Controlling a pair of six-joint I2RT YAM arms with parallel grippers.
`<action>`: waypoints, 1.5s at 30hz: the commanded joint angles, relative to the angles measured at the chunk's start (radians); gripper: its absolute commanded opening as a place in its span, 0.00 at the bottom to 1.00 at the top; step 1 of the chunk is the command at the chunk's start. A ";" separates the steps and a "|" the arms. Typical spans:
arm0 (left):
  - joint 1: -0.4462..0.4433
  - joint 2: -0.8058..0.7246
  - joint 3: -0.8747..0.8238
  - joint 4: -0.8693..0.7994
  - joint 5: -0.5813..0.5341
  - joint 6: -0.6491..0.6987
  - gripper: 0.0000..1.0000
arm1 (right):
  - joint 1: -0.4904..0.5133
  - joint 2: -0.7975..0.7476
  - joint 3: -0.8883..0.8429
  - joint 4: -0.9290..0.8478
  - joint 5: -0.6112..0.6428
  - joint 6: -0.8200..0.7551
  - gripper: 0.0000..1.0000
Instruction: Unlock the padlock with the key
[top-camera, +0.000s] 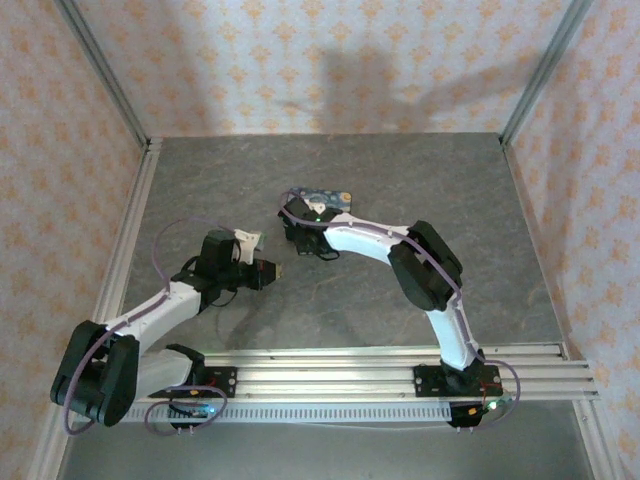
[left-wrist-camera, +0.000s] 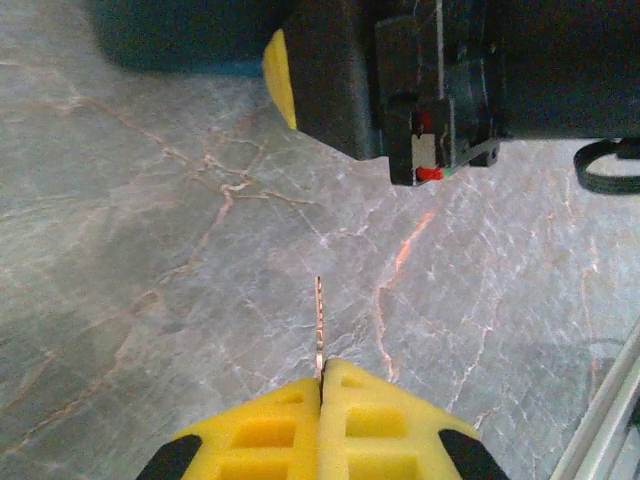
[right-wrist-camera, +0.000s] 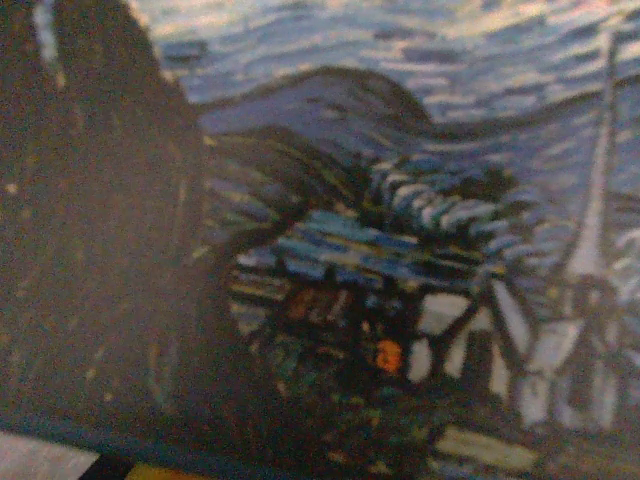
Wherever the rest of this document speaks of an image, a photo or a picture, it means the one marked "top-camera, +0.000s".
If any starry night painted box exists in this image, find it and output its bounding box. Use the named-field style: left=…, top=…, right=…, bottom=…
left=286, top=186, right=354, bottom=212

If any aluminium mounting beam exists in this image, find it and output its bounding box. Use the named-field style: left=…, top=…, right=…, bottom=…
left=52, top=362, right=600, bottom=403

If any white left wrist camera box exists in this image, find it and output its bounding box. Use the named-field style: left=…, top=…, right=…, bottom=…
left=233, top=228, right=267, bottom=264

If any aluminium table edge rail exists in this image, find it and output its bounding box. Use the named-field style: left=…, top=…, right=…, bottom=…
left=202, top=343, right=569, bottom=362

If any aluminium table side rail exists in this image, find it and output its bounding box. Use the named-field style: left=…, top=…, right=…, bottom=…
left=24, top=138, right=164, bottom=480

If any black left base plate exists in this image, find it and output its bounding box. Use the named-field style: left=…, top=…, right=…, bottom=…
left=164, top=367, right=238, bottom=400

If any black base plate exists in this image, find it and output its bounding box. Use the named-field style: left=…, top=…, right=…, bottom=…
left=164, top=367, right=238, bottom=400
left=413, top=364, right=503, bottom=399

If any grey slotted cable duct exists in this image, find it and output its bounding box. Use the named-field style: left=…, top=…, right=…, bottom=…
left=119, top=403, right=451, bottom=425

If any left black controller board mount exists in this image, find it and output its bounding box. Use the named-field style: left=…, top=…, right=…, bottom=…
left=169, top=401, right=217, bottom=432

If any black controller board mount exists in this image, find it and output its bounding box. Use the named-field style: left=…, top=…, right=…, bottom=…
left=169, top=401, right=217, bottom=432
left=447, top=397, right=516, bottom=431

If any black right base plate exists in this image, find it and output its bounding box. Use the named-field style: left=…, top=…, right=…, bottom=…
left=413, top=364, right=503, bottom=399

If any aluminium frame post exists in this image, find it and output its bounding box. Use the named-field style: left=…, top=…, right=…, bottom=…
left=499, top=0, right=595, bottom=147
left=54, top=0, right=152, bottom=147

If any right black controller board mount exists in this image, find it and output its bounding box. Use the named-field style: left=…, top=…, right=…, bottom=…
left=447, top=397, right=516, bottom=431

